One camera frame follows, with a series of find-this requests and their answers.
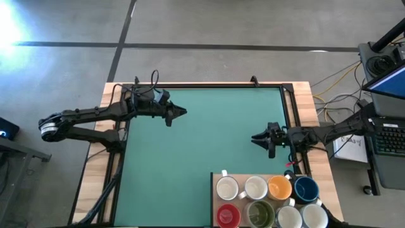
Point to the grey bench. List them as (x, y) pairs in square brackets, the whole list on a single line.
[(19, 158)]

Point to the yellow ceramic mug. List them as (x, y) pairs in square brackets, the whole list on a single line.
[(280, 187)]

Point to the white mug blue flower print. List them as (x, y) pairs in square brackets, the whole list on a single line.
[(288, 218)]

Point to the white paper sheet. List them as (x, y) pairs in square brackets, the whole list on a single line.
[(349, 149)]

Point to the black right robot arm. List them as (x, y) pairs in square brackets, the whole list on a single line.
[(335, 128)]

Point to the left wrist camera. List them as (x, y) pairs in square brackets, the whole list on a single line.
[(161, 96)]

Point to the black table frame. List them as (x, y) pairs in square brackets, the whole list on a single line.
[(205, 85)]

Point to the laptop computer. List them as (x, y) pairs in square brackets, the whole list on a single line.
[(389, 171)]

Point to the black device with light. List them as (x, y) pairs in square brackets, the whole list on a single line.
[(8, 130)]

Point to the red tag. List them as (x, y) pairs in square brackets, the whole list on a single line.
[(289, 163)]

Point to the red white lattice mug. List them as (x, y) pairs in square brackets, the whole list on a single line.
[(228, 216)]

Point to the black pole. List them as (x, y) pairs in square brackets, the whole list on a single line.
[(389, 35)]

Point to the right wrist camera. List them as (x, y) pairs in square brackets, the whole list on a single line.
[(274, 126)]

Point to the olive green mug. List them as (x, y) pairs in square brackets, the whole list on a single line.
[(259, 214)]

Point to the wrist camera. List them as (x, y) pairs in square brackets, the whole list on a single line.
[(161, 96), (274, 126)]

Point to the white mug with text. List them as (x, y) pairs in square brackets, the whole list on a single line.
[(255, 187)]

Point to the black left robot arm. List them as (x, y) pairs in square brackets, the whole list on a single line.
[(95, 112)]

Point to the white mug dark blue rim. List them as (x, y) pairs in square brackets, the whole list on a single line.
[(227, 188)]

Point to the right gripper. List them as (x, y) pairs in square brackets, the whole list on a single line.
[(280, 139)]

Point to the black diagonal strut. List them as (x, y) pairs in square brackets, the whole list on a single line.
[(101, 196)]

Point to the white mug grey geometric pattern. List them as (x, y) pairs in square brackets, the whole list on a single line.
[(314, 217)]

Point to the black clamp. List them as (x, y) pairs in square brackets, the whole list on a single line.
[(136, 79), (254, 80)]

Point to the green table mat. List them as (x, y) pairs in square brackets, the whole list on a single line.
[(196, 152)]

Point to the monitor with blue screen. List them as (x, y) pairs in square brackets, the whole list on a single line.
[(389, 84)]

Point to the black mug blue interior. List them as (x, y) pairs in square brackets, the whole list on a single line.
[(305, 190)]

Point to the black cart wheel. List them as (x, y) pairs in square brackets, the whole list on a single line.
[(367, 190)]

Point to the black keyboard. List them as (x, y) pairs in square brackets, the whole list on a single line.
[(389, 139)]

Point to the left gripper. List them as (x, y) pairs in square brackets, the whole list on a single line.
[(147, 107)]

